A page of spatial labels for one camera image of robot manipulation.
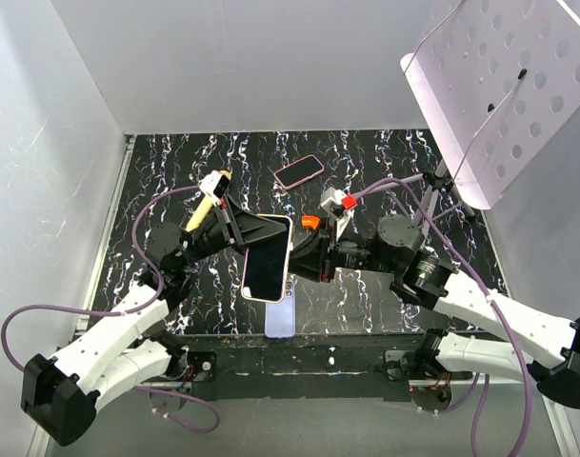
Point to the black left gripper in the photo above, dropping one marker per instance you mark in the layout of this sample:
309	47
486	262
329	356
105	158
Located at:
248	228

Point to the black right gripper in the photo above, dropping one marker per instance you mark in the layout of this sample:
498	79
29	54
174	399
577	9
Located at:
310	260

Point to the phone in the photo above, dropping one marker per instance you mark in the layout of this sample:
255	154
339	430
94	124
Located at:
266	265
298	172

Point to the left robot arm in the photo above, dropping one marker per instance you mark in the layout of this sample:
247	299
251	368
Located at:
64	392

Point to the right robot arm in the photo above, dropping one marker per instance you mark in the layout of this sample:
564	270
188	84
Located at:
529	345

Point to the orange curved pipe piece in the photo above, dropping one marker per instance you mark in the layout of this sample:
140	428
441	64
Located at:
310	222

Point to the cream toy microphone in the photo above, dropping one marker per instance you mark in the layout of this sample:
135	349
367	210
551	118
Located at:
200	214

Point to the white music stand tripod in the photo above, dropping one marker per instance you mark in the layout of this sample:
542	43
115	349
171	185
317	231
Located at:
444	204

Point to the white perforated stand tray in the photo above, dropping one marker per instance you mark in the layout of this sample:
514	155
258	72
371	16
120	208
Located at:
496	81

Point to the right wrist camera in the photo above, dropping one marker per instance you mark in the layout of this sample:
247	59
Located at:
339	208

